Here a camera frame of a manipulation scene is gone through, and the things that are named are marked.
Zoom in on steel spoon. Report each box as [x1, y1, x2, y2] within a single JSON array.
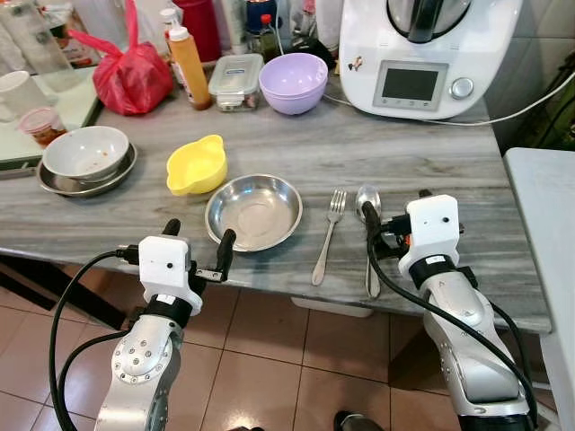
[[357, 184, 385, 300]]

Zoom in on steel fork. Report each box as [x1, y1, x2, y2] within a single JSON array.
[[312, 189, 348, 287]]

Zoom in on stainless steel plate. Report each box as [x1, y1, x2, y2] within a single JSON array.
[[205, 174, 304, 253], [37, 144, 139, 198]]

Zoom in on yellow plastic bowl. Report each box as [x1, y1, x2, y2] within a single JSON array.
[[166, 135, 229, 197]]

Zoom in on white ceramic bowl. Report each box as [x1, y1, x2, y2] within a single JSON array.
[[42, 126, 131, 184]]

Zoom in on white side table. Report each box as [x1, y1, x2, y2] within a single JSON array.
[[503, 148, 575, 431]]

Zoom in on red plastic bag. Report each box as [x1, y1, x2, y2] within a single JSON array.
[[67, 0, 174, 117]]

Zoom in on pale green tray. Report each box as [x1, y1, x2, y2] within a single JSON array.
[[0, 67, 102, 172]]

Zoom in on orange sauce bottle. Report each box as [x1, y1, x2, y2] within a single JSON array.
[[167, 26, 214, 111]]

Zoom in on purple plastic bowl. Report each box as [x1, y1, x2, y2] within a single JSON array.
[[259, 53, 329, 116]]

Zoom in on glass container with grey lid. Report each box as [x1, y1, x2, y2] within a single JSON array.
[[208, 54, 265, 113]]

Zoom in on small jar with pink lid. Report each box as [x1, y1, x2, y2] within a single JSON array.
[[18, 107, 68, 149]]

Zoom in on white kitchen food processor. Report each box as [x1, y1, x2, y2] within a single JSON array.
[[340, 0, 524, 121]]

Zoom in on black robot right foot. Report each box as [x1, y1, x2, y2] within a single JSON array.
[[334, 411, 387, 431]]

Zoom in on white mug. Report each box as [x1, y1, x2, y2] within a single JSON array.
[[0, 70, 52, 124]]

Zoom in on dark red canister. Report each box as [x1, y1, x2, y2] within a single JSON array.
[[173, 0, 223, 63]]

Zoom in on oil bottle with red cap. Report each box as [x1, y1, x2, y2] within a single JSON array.
[[247, 13, 281, 62]]

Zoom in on white capped bottle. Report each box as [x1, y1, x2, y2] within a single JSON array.
[[159, 7, 183, 55]]

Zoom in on clear plastic bottle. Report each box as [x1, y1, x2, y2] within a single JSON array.
[[0, 0, 75, 75]]

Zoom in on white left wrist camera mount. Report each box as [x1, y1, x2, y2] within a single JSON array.
[[137, 235, 204, 315]]

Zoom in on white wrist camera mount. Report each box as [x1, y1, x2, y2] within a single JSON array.
[[398, 195, 464, 276], [137, 235, 204, 315]]

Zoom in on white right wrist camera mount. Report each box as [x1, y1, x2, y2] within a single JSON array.
[[398, 195, 464, 276]]

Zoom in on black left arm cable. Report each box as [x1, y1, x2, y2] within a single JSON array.
[[48, 250, 140, 431]]

